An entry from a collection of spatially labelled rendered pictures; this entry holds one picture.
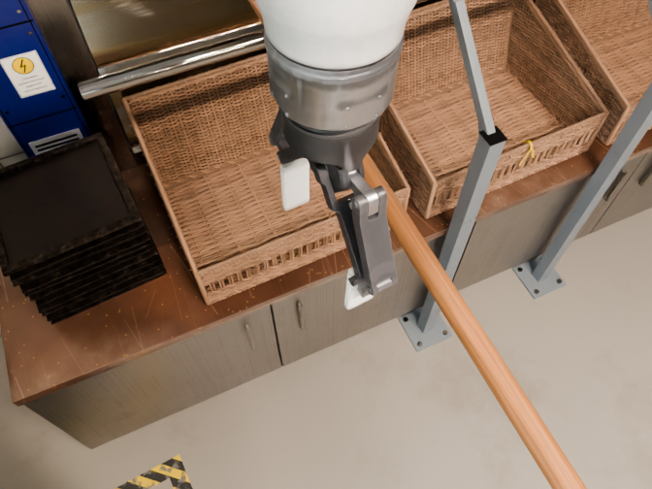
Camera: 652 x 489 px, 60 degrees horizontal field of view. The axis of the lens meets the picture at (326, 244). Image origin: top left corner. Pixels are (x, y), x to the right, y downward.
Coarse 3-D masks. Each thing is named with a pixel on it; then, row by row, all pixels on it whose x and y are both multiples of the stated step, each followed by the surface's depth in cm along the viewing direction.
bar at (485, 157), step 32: (448, 0) 111; (256, 32) 98; (160, 64) 94; (192, 64) 96; (96, 96) 93; (480, 96) 114; (480, 128) 117; (640, 128) 138; (480, 160) 120; (608, 160) 151; (480, 192) 129; (576, 224) 173; (448, 256) 152; (544, 256) 195; (544, 288) 203; (416, 320) 196
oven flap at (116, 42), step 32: (96, 0) 120; (128, 0) 123; (160, 0) 125; (192, 0) 128; (224, 0) 131; (96, 32) 124; (128, 32) 126; (160, 32) 129; (192, 32) 132; (224, 32) 133; (96, 64) 127; (128, 64) 128
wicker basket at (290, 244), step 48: (144, 96) 137; (192, 96) 142; (240, 96) 148; (144, 144) 132; (192, 144) 150; (240, 144) 156; (384, 144) 139; (192, 192) 153; (240, 192) 153; (192, 240) 145; (240, 240) 145; (288, 240) 129; (336, 240) 140; (240, 288) 137
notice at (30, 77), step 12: (0, 60) 116; (12, 60) 117; (24, 60) 119; (36, 60) 120; (12, 72) 119; (24, 72) 121; (36, 72) 122; (24, 84) 123; (36, 84) 124; (48, 84) 125; (24, 96) 125
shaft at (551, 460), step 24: (408, 216) 74; (408, 240) 72; (432, 264) 70; (432, 288) 69; (456, 288) 69; (456, 312) 67; (480, 336) 65; (480, 360) 64; (504, 384) 62; (504, 408) 62; (528, 408) 60; (528, 432) 59; (552, 456) 58; (552, 480) 57; (576, 480) 57
